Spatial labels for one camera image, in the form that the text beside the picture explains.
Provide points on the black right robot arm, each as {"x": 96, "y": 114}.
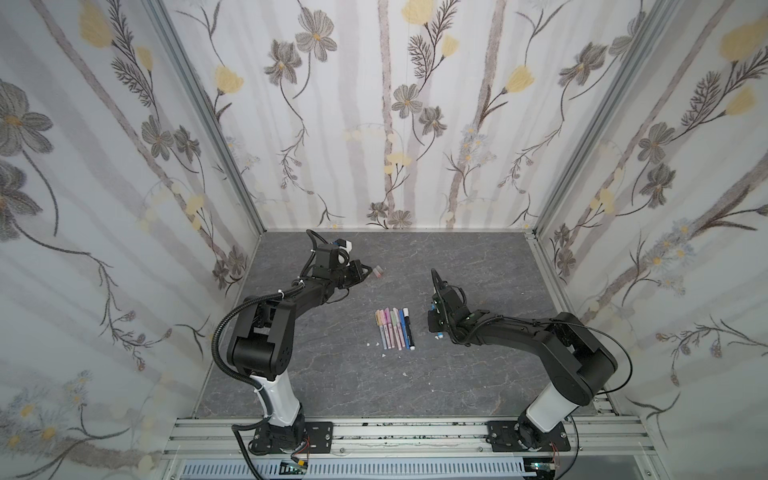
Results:
{"x": 597, "y": 362}

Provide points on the pink pastel pen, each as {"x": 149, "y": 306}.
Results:
{"x": 387, "y": 335}

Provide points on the small circuit board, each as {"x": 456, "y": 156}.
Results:
{"x": 293, "y": 467}

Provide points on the green pastel pen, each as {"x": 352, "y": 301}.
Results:
{"x": 395, "y": 328}

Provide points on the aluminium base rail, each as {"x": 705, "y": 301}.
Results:
{"x": 611, "y": 446}

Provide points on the purple pastel pen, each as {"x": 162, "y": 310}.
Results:
{"x": 387, "y": 322}

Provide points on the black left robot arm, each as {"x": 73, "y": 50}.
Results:
{"x": 254, "y": 342}

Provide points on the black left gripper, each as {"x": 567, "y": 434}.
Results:
{"x": 358, "y": 275}

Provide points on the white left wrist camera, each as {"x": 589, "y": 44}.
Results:
{"x": 343, "y": 244}

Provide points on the yellow pastel pen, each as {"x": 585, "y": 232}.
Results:
{"x": 381, "y": 328}

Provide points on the dark blue marker pen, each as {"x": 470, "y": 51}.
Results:
{"x": 403, "y": 329}

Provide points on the black white marker pen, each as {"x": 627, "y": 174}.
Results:
{"x": 408, "y": 330}

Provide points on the white cable duct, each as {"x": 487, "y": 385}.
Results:
{"x": 404, "y": 468}

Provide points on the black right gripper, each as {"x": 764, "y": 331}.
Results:
{"x": 441, "y": 303}

